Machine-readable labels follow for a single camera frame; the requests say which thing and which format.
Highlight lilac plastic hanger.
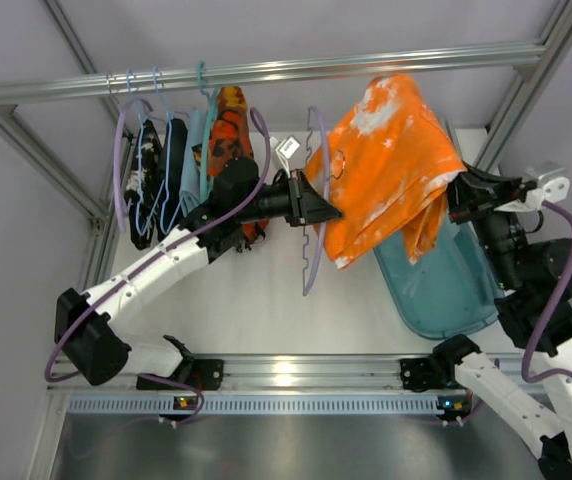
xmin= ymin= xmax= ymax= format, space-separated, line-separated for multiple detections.
xmin=112 ymin=97 xmax=152 ymax=234
xmin=302 ymin=106 xmax=330 ymax=297

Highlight orange tie-dye trousers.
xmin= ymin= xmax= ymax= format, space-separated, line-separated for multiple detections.
xmin=304 ymin=75 xmax=466 ymax=269

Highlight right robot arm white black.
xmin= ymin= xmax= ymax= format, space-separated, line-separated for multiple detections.
xmin=429 ymin=164 xmax=572 ymax=479

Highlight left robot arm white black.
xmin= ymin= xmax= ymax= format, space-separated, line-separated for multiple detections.
xmin=55 ymin=157 xmax=342 ymax=386

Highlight camouflage orange trousers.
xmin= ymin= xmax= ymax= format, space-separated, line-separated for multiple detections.
xmin=192 ymin=86 xmax=269 ymax=253

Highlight light blue trousers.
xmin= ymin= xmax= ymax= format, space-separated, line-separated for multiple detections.
xmin=179 ymin=108 xmax=208 ymax=216

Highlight dark navy trousers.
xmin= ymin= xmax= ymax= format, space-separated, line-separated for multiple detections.
xmin=156 ymin=118 xmax=188 ymax=241

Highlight teal plastic hanger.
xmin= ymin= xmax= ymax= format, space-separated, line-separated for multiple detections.
xmin=196 ymin=61 xmax=219 ymax=203

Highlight black white patterned trousers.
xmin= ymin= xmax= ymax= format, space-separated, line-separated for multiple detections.
xmin=124 ymin=119 xmax=162 ymax=250

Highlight empty lilac plastic hanger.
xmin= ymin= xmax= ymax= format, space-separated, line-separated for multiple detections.
xmin=112 ymin=97 xmax=152 ymax=234

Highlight teal transparent plastic tub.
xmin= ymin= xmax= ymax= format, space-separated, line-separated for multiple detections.
xmin=374 ymin=220 xmax=500 ymax=340

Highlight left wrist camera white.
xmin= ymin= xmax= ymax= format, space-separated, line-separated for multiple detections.
xmin=269 ymin=135 xmax=301 ymax=172

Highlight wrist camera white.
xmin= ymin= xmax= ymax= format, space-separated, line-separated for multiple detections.
xmin=269 ymin=135 xmax=301 ymax=172
xmin=495 ymin=162 xmax=570 ymax=213

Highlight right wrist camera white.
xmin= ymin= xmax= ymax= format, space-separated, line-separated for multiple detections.
xmin=495 ymin=162 xmax=570 ymax=213

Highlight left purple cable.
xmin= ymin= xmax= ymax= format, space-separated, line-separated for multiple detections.
xmin=44 ymin=107 xmax=273 ymax=426

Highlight purple cable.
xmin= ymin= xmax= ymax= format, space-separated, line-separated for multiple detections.
xmin=520 ymin=199 xmax=572 ymax=416
xmin=44 ymin=107 xmax=273 ymax=426

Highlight aluminium hanging rail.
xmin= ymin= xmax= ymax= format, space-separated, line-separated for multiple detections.
xmin=0 ymin=40 xmax=546 ymax=105

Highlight light blue wire hanger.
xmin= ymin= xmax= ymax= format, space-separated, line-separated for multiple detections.
xmin=153 ymin=66 xmax=174 ymax=236
xmin=126 ymin=69 xmax=151 ymax=237

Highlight right aluminium frame post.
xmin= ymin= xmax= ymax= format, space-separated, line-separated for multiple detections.
xmin=463 ymin=1 xmax=572 ymax=172

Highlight aluminium frame post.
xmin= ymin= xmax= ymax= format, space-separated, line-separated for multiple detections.
xmin=463 ymin=1 xmax=572 ymax=172
xmin=0 ymin=105 xmax=108 ymax=231

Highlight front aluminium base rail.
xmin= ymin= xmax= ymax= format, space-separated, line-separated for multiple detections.
xmin=47 ymin=353 xmax=545 ymax=396

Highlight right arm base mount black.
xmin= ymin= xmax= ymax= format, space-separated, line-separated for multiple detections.
xmin=399 ymin=356 xmax=461 ymax=393

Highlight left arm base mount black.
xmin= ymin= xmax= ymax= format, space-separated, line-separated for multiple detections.
xmin=135 ymin=355 xmax=225 ymax=396

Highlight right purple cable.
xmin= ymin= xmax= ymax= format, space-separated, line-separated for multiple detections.
xmin=520 ymin=199 xmax=572 ymax=416

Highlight slotted grey cable duct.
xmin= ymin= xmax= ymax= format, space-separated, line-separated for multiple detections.
xmin=68 ymin=395 xmax=450 ymax=415

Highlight left aluminium frame post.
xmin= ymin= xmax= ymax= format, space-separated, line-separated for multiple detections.
xmin=0 ymin=105 xmax=108 ymax=231

